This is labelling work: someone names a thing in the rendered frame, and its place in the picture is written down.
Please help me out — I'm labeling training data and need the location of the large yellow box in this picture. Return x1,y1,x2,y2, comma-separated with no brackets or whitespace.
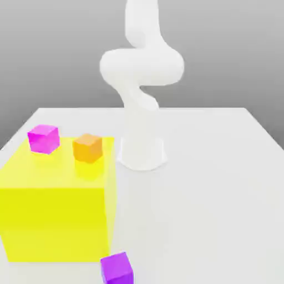
0,136,118,263

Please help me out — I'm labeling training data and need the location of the small purple cube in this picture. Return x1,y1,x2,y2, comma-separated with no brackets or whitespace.
100,251,135,284

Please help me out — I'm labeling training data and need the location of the small magenta cube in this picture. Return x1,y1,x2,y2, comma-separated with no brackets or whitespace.
27,124,61,155

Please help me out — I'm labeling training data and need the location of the small orange cube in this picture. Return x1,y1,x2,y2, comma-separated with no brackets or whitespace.
72,133,103,164

